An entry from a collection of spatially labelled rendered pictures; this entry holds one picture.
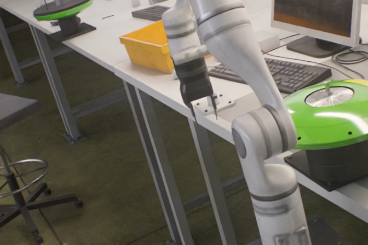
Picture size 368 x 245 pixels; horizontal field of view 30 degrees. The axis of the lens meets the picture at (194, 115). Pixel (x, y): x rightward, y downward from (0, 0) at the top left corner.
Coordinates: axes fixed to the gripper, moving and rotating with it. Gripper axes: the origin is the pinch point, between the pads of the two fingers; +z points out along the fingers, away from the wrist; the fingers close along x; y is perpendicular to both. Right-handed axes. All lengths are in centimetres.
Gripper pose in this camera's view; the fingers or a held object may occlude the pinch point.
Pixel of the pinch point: (207, 122)
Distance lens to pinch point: 167.2
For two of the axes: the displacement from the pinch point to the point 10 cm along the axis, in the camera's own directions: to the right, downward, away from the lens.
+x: -9.3, 3.3, -1.8
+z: 2.5, 9.0, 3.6
